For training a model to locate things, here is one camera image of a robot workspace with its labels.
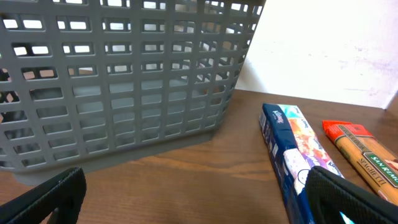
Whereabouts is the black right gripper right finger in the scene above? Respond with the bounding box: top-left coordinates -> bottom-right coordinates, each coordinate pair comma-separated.
305,166 -> 397,224

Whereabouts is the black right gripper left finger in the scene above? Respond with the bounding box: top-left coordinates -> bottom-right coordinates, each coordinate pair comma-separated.
1,167 -> 86,224

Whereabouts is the blue Kleenex tissue pack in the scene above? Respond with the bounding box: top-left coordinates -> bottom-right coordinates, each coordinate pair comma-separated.
259,103 -> 343,223

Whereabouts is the red San Remo spaghetti pack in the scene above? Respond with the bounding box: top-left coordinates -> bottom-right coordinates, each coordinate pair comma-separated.
322,120 -> 397,205

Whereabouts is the grey plastic lattice basket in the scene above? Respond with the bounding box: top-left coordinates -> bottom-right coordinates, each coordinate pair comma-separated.
1,0 -> 264,185

